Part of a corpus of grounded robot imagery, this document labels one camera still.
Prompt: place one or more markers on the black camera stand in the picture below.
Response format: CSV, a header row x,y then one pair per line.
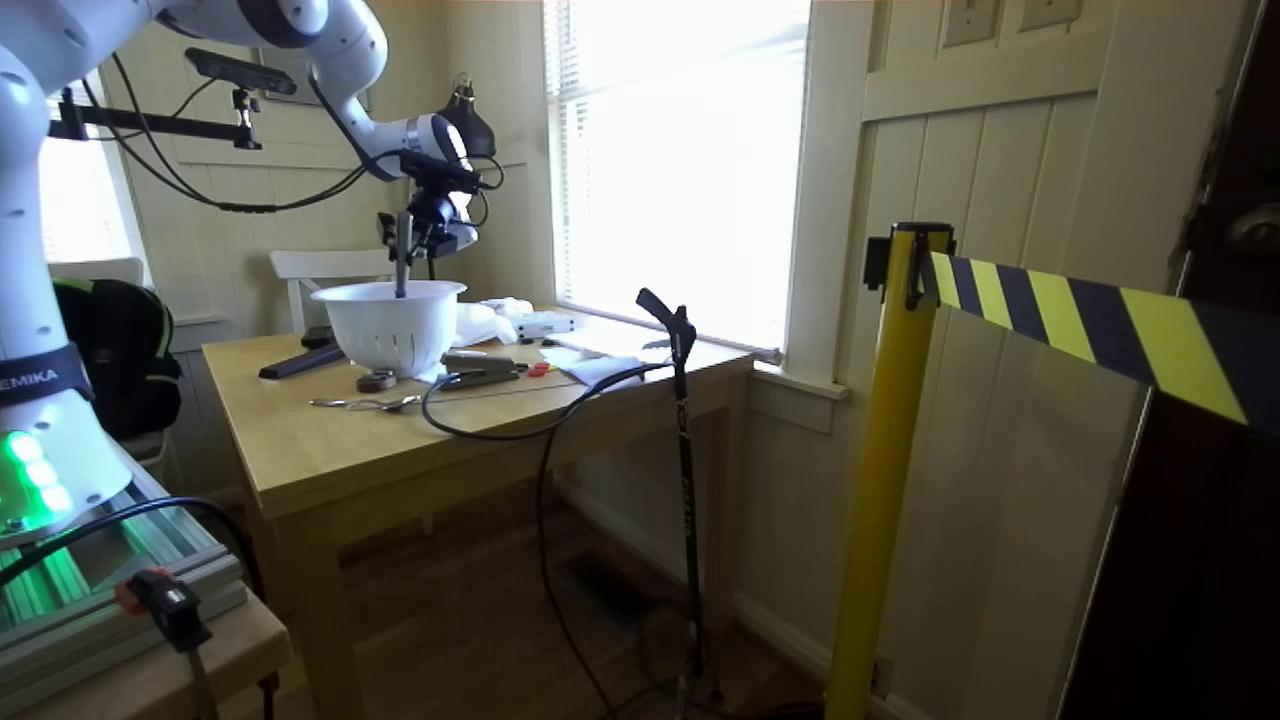
x,y
681,341

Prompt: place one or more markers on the wooden table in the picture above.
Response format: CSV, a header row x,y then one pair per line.
x,y
325,479

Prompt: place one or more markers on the silver metal spoon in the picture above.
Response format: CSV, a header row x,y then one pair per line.
x,y
385,406

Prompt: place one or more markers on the black backpack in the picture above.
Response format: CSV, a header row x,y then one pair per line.
x,y
127,341

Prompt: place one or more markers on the yellow barrier post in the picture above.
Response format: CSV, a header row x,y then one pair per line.
x,y
882,463

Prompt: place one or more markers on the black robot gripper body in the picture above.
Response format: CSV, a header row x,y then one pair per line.
x,y
438,227

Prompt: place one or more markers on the black remote control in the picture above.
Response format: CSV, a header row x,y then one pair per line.
x,y
297,364

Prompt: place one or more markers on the white plastic colander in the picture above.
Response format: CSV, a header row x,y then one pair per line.
x,y
391,324

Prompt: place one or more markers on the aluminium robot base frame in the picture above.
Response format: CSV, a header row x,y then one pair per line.
x,y
74,537

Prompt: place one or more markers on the white chair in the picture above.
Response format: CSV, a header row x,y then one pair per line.
x,y
301,274

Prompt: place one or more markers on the silver usb hub box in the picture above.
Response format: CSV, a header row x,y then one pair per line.
x,y
478,372

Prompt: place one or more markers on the black spatula with steel handle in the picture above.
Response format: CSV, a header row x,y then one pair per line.
x,y
401,255

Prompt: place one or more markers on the yellow black striped barrier belt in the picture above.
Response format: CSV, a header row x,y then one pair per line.
x,y
1212,357

